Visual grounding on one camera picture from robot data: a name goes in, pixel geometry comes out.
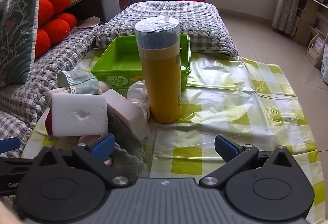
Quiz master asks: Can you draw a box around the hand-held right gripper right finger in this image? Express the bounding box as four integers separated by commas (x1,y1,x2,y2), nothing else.
199,134,295,188

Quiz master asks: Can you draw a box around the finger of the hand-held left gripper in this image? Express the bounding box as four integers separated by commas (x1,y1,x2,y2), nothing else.
0,137,21,155

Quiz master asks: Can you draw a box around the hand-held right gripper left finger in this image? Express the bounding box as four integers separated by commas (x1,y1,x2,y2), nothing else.
33,133,132,188

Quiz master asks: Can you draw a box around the pink and white sponge block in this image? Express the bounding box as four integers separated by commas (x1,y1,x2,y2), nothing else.
104,89,150,142

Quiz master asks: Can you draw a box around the red and white doll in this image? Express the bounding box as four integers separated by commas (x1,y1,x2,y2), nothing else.
45,111,59,141

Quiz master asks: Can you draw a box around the white cloth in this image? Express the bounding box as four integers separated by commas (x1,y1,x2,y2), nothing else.
127,80,151,120

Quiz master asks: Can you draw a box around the rabbit doll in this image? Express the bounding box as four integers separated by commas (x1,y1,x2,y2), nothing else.
46,71,110,109

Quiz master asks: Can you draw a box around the green plastic tray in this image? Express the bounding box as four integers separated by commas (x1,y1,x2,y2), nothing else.
91,33,192,91

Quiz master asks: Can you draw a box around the person's left forearm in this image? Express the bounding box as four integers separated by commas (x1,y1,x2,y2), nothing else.
0,197,18,224

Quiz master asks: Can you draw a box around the green checked plastic tablecloth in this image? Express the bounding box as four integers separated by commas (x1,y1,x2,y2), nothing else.
22,50,326,224

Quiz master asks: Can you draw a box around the yellow tube with clear lid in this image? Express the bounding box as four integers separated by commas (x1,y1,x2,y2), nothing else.
134,16,183,124

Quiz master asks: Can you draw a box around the grey checked sofa cover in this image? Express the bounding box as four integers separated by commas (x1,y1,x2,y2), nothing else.
0,23,110,158

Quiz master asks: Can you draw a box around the teal cushion with tree print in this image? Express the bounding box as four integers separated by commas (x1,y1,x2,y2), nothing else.
0,0,40,87

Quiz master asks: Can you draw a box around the scalloped white paper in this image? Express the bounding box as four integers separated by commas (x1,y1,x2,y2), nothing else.
77,16,101,28

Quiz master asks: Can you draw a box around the orange carrot plush pillow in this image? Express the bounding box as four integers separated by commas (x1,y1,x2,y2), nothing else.
33,0,78,59

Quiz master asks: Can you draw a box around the white paper bag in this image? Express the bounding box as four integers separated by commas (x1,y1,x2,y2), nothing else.
321,45,328,83

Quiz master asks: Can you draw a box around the grey sofa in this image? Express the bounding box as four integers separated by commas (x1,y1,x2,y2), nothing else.
68,0,121,25

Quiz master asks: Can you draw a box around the wooden shelf unit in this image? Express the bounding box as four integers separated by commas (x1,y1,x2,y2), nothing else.
292,0,328,68

